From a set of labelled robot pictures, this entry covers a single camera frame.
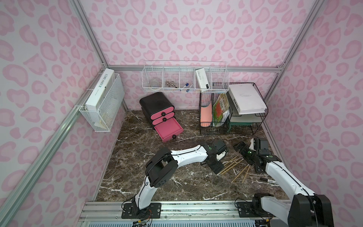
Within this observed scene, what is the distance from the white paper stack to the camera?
90 centimetres

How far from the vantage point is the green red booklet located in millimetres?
954

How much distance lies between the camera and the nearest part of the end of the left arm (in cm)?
65
